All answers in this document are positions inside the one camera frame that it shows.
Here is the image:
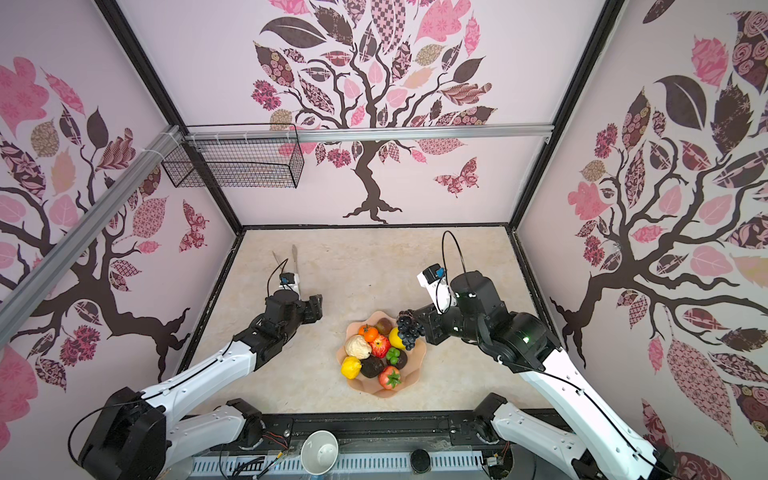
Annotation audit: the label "dark purple grape bunch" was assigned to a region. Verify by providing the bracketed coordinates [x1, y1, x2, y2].
[397, 310, 425, 351]

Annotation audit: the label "dark purple mangosteen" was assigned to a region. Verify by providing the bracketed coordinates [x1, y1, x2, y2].
[384, 347, 408, 369]

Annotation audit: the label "pink scalloped fruit bowl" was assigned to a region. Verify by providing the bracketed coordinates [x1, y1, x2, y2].
[336, 311, 427, 398]

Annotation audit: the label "cream white pear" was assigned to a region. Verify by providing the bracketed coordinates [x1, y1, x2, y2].
[344, 334, 372, 360]

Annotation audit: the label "orange tangerine pair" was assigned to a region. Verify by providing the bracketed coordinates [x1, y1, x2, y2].
[358, 324, 380, 343]

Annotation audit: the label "red apple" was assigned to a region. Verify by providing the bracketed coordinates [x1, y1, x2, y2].
[369, 334, 391, 359]

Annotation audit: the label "small yellow lemon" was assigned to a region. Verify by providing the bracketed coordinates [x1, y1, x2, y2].
[340, 356, 362, 380]

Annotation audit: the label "red strawberry fruit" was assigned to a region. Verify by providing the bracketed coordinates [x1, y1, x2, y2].
[378, 366, 402, 390]

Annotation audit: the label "dark avocado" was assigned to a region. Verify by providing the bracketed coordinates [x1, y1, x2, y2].
[360, 356, 387, 379]

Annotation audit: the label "large yellow lemon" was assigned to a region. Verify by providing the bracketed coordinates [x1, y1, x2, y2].
[388, 327, 406, 350]

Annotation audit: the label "brown green pear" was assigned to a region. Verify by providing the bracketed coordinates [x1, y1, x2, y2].
[375, 318, 394, 337]

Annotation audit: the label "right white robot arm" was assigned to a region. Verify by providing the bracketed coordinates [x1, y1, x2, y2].
[411, 264, 677, 479]

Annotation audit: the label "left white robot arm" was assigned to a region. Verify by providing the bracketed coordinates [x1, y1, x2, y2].
[70, 290, 323, 479]

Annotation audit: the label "silver metal tongs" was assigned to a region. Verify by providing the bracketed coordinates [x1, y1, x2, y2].
[272, 244, 299, 284]

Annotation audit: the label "black round cap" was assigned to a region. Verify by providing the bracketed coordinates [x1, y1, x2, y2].
[409, 449, 431, 474]

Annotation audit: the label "white cup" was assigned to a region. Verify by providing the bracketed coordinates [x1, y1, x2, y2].
[300, 430, 339, 476]

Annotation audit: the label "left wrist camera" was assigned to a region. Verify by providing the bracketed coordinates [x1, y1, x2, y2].
[279, 272, 300, 295]

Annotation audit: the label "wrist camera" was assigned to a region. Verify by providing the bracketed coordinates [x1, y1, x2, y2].
[279, 272, 300, 295]
[417, 264, 456, 314]

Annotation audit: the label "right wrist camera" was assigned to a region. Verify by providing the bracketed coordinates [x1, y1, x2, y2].
[417, 264, 456, 314]

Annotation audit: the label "black wire basket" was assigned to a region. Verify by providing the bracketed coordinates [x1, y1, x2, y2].
[162, 123, 305, 189]

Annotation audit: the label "aluminium rail back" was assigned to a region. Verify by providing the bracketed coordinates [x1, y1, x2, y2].
[185, 123, 554, 143]

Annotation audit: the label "aluminium rail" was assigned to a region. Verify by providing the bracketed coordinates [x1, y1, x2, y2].
[185, 123, 554, 143]
[1, 125, 183, 345]

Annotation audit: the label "aluminium rail left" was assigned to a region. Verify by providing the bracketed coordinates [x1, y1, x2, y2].
[1, 125, 183, 345]

